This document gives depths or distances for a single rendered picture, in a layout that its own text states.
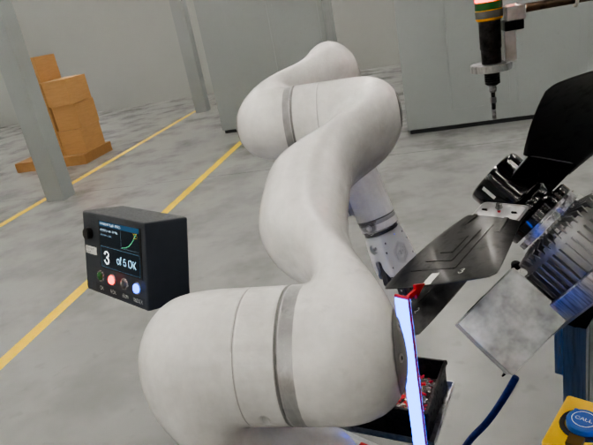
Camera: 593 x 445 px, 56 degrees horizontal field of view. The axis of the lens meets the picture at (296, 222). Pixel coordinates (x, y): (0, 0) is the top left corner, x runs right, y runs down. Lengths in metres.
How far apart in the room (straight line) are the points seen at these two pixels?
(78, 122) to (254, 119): 8.25
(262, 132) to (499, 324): 0.60
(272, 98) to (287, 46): 7.51
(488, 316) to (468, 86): 5.61
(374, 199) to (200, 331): 0.77
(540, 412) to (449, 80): 4.70
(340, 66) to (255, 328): 0.51
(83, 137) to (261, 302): 8.55
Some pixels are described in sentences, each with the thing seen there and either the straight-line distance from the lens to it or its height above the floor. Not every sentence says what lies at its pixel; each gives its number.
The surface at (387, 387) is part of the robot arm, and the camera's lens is 0.45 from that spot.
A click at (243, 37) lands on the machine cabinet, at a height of 1.32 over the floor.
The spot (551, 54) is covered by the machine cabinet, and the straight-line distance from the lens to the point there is 6.72.
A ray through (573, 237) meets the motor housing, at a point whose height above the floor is 1.15.
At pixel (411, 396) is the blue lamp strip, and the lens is 0.94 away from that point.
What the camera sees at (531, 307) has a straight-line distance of 1.13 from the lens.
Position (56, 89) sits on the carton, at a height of 1.10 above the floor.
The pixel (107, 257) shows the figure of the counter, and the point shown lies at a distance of 1.33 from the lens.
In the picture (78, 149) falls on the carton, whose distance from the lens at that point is 9.07.
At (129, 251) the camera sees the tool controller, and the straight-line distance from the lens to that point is 1.25.
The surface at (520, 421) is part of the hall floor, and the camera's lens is 2.43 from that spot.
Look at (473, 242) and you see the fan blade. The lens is 1.01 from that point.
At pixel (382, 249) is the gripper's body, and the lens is 1.20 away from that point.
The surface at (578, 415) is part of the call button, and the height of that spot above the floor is 1.08.
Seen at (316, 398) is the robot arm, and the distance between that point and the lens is 0.45.
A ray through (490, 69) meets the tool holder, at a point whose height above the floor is 1.45.
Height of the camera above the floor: 1.61
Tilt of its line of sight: 21 degrees down
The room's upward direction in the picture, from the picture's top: 11 degrees counter-clockwise
